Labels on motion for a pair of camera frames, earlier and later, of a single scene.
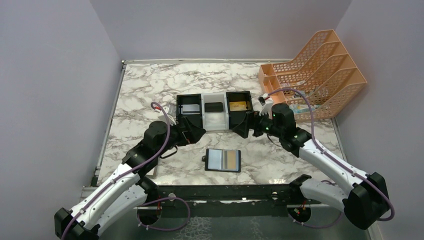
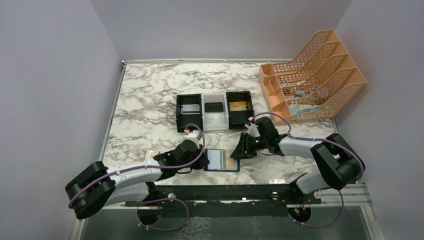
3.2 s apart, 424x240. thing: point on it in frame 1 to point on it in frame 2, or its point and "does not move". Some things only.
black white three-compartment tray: (214, 111) does not move
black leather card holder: (218, 160) does not move
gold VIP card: (236, 106) does not move
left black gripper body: (184, 131) to (201, 160)
